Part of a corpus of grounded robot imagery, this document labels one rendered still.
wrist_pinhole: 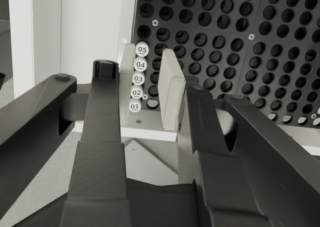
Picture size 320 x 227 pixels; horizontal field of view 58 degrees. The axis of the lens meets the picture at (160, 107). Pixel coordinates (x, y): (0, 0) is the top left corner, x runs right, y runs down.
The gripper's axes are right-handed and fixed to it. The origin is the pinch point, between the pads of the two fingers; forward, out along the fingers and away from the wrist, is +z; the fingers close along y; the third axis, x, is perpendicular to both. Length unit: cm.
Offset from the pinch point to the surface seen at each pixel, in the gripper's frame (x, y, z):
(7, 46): -15, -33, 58
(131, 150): -67, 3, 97
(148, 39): 0.7, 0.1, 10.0
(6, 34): -11, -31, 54
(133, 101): -5.3, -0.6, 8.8
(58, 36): -1.4, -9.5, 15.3
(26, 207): -109, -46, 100
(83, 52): -3.0, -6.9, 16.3
